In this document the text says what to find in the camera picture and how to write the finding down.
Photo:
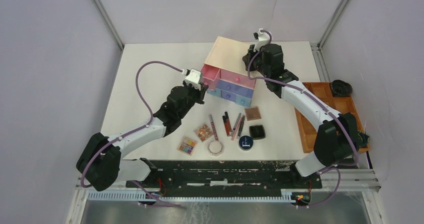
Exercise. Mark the pastel wooden drawer chest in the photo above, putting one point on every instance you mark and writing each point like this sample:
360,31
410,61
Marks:
234,84

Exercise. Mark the black coiled band top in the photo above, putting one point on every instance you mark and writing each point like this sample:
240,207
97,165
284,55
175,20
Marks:
340,88

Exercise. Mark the pink makeup pencil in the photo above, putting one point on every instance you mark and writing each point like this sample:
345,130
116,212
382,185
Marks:
232,139

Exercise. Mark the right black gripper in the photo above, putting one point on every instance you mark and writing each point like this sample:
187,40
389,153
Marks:
248,58

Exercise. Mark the colourful eyeshadow palette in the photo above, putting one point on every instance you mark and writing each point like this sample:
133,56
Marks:
187,145

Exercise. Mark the green yellow coiled band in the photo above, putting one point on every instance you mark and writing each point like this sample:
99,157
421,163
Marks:
363,139

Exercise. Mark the brown square blush compact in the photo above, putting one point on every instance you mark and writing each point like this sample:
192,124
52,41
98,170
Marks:
252,113

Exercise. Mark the grey makeup pencil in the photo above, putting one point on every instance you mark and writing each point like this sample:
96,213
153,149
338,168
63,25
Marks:
236,125

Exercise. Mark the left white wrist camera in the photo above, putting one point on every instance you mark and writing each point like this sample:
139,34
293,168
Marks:
193,77

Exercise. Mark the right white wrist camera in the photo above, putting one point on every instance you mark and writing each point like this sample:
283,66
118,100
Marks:
263,38

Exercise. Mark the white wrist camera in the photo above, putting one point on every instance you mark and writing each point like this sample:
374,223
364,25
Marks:
193,77
263,38

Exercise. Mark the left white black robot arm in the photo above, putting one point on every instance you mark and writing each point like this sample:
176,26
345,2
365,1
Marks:
100,161

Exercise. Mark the black square compact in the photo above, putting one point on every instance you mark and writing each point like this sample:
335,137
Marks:
257,132

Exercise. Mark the round dark blue jar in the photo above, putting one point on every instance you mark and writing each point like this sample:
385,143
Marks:
245,143

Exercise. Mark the silver red mascara tube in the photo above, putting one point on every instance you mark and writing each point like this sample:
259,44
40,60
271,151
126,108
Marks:
213,128

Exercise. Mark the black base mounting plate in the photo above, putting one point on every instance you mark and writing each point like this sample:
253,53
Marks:
225,178

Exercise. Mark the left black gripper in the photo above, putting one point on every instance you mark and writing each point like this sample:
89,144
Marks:
200,93

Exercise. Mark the pink drawer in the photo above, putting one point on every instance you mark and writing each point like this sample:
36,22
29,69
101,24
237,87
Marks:
210,76

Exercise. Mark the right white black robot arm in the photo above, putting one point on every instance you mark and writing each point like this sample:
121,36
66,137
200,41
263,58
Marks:
337,133

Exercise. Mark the black makeup pen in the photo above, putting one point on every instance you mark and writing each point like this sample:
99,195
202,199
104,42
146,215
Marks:
240,127

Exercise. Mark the dark red lip gloss tube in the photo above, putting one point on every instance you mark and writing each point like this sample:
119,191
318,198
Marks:
229,127

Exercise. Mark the nude eyeshadow palette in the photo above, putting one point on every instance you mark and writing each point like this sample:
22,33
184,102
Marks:
203,132

